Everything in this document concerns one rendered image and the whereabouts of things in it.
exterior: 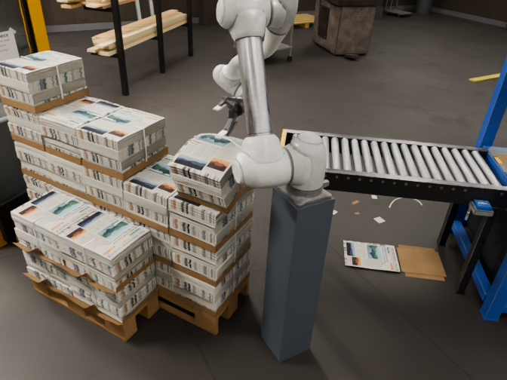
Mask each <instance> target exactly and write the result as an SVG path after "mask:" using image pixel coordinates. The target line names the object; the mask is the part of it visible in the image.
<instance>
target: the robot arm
mask: <svg viewBox="0 0 507 380"><path fill-rule="evenodd" d="M297 8H298V0H219V1H218V2H217V21H218V23H219V24H220V25H221V26H222V27H223V28H224V29H228V30H229V33H230V34H231V36H232V39H233V40H234V41H235V42H236V46H237V52H238V55H237V56H235V57H233V58H232V59H231V61H230V62H229V64H227V65H218V66H216V67H215V69H214V71H213V78H214V80H215V82H216V83H217V84H218V85H219V86H220V87H221V88H222V89H224V91H226V92H227V93H229V94H231V95H233V96H234V97H224V96H222V99H223V100H220V103H219V105H218V106H216V107H214V108H213V110H215V111H219V110H221V109H222V108H224V107H225V106H227V107H228V108H229V117H228V121H227V123H226V126H225V128H224V130H221V131H220V132H219V133H218V134H217V135H220V136H229V135H230V134H231V132H232V130H233V129H234V127H235V125H236V124H237V123H238V122H237V121H236V118H237V117H238V116H241V115H243V114H245V118H246V125H247V136H248V137H246V138H245V139H244V141H243V143H242V147H241V153H238V154H237V155H236V156H235V158H234V161H233V163H232V172H233V175H234V177H235V180H236V182H237V183H238V184H240V185H243V186H247V187H250V188H273V187H277V190H279V191H280V192H282V193H283V194H284V195H286V196H287V197H288V198H289V199H290V200H291V201H293V202H294V204H295V206H296V207H299V208H301V207H304V206H305V205H307V204H312V203H315V202H318V201H323V200H327V199H331V197H332V194H331V193H329V192H327V191H325V190H324V188H325V187H327V186H329V184H330V183H329V181H328V180H327V179H324V175H325V171H326V166H327V152H326V148H325V144H324V143H323V141H322V139H321V137H320V136H319V135H317V134H314V133H301V134H298V135H296V136H295V137H294V138H293V139H292V140H291V142H290V143H289V144H287V145H286V146H284V147H282V146H281V143H280V141H279V138H278V137H277V136H276V135H275V134H272V122H271V115H270V108H269V95H268V88H267V81H266V69H265V62H264V59H266V58H268V57H270V56H271V55H273V54H274V52H275V51H276V50H277V49H278V47H279V45H280V43H281V42H282V41H283V39H284V37H285V36H286V34H287V33H288V31H289V29H290V28H291V26H292V24H293V22H294V19H295V16H296V14H297ZM265 29H266V32H265ZM264 33H265V38H264V42H263V43H262V38H263V36H264ZM226 100H231V101H232V103H231V104H230V103H228V102H227V101H226ZM231 118H233V119H231Z"/></svg>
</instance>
